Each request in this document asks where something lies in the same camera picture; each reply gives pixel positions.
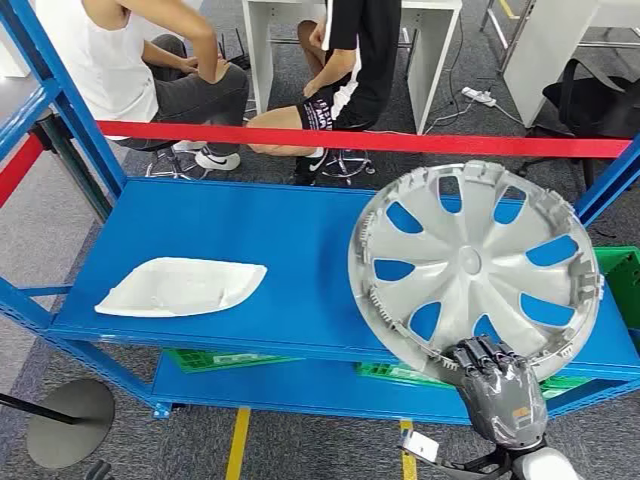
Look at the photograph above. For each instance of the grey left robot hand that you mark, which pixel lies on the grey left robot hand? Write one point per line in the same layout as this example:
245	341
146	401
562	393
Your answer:
99	472

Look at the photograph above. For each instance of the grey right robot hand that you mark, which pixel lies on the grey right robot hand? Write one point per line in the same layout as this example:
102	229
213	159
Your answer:
500	404

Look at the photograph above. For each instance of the grey plastic wheel hubcap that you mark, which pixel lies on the grey plastic wheel hubcap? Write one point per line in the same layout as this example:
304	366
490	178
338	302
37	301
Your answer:
470	260

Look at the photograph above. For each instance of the white plastic trim part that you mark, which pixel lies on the white plastic trim part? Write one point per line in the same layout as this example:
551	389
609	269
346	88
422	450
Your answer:
180	288

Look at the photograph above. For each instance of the blue metal shelf rack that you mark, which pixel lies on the blue metal shelf rack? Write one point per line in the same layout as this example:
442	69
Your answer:
250	265

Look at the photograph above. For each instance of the stanchion with round grey base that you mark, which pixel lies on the stanchion with round grey base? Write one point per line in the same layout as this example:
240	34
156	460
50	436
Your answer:
70	430

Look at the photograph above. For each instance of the white power strip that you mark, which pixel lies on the white power strip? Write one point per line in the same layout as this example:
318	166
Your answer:
477	96

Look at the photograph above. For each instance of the chrome base stool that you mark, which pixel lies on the chrome base stool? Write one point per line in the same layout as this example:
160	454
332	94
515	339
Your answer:
172	162
347	162

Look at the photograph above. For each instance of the black office chair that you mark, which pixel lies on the black office chair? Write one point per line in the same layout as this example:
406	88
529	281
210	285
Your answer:
590	99

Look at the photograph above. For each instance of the red barrier tape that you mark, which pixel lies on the red barrier tape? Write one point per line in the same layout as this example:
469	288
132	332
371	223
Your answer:
350	140

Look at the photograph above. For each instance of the white desk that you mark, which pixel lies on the white desk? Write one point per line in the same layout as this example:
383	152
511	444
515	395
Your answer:
430	60
545	60

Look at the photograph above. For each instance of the person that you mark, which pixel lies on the person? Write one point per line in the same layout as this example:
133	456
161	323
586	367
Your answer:
115	60
370	53

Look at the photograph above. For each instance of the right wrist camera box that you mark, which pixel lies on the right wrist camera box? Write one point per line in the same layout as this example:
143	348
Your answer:
420	447

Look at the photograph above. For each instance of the dark barrier post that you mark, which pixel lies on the dark barrier post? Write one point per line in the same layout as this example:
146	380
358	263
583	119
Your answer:
75	169

